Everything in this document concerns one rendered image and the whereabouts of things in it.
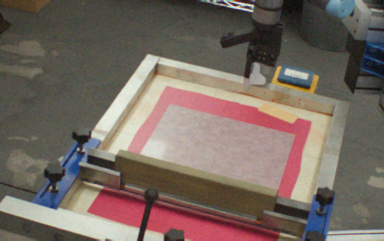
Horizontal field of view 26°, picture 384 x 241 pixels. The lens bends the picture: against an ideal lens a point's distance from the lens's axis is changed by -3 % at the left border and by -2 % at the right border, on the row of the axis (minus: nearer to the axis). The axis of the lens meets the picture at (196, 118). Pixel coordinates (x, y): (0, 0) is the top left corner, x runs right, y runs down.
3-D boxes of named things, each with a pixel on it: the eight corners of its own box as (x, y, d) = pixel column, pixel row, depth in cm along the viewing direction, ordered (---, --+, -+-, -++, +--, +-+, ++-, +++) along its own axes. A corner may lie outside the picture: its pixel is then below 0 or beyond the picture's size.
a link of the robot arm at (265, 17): (251, 8, 215) (257, -4, 222) (248, 23, 217) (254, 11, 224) (279, 14, 214) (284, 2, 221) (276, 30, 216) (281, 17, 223)
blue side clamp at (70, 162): (80, 155, 199) (81, 131, 195) (100, 161, 198) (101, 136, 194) (30, 228, 173) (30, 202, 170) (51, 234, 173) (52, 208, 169)
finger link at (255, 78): (261, 99, 226) (267, 67, 223) (240, 94, 227) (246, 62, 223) (263, 95, 229) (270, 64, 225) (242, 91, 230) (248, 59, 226)
